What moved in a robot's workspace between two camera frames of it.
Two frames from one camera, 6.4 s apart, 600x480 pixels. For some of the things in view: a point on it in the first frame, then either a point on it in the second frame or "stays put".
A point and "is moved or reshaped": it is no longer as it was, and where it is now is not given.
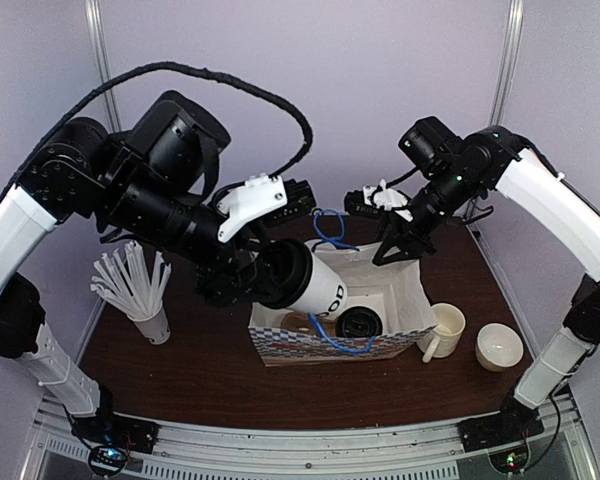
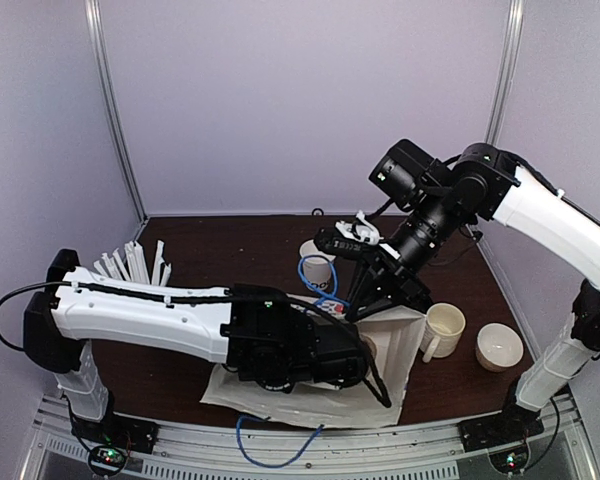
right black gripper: (409, 238) to (385, 275)
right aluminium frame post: (508, 61) stays put
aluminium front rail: (431, 449) stays put
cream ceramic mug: (443, 340) stays put
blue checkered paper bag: (385, 312) is moved or reshaped
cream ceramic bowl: (498, 347) stays put
